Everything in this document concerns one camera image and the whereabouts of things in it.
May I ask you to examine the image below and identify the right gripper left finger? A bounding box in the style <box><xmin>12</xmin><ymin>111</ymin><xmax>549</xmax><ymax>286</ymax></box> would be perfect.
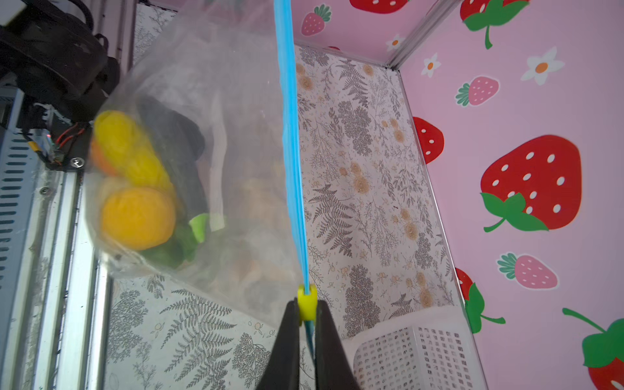
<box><xmin>256</xmin><ymin>299</ymin><xmax>300</xmax><ymax>390</ymax></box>

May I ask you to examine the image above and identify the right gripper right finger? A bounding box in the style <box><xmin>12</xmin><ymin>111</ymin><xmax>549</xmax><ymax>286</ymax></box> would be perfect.
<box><xmin>315</xmin><ymin>301</ymin><xmax>360</xmax><ymax>390</ymax></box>

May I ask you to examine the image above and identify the white plastic basket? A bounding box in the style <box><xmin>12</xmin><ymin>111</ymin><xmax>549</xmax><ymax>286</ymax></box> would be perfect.
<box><xmin>343</xmin><ymin>305</ymin><xmax>487</xmax><ymax>389</ymax></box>

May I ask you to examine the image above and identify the green leaf toy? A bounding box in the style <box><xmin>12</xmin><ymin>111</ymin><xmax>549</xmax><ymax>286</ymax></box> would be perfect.
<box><xmin>141</xmin><ymin>213</ymin><xmax>209</xmax><ymax>269</ymax></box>

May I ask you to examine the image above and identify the clear zip top bag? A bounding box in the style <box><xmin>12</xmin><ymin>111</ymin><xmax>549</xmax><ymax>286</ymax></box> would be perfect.
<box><xmin>84</xmin><ymin>1</ymin><xmax>309</xmax><ymax>326</ymax></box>

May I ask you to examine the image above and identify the yellow bell pepper toy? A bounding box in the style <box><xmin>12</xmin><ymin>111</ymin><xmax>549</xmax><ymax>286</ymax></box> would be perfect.
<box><xmin>100</xmin><ymin>187</ymin><xmax>176</xmax><ymax>251</ymax></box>

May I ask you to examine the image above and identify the dark cucumber toy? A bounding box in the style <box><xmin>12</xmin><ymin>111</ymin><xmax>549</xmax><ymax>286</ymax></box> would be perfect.
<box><xmin>136</xmin><ymin>96</ymin><xmax>208</xmax><ymax>219</ymax></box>

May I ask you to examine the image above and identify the orange toy fruit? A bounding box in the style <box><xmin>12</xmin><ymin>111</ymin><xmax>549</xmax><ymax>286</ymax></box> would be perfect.
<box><xmin>90</xmin><ymin>141</ymin><xmax>118</xmax><ymax>176</ymax></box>

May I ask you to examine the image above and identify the yellow banana toy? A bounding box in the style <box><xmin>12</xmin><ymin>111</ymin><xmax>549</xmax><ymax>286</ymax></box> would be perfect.
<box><xmin>94</xmin><ymin>110</ymin><xmax>174</xmax><ymax>195</ymax></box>

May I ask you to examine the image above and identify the aluminium frame rail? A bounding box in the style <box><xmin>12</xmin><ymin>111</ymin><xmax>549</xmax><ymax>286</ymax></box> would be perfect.
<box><xmin>1</xmin><ymin>87</ymin><xmax>110</xmax><ymax>389</ymax></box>

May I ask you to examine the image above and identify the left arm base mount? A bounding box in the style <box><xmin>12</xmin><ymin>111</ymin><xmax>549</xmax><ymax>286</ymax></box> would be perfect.
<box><xmin>1</xmin><ymin>1</ymin><xmax>120</xmax><ymax>172</ymax></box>

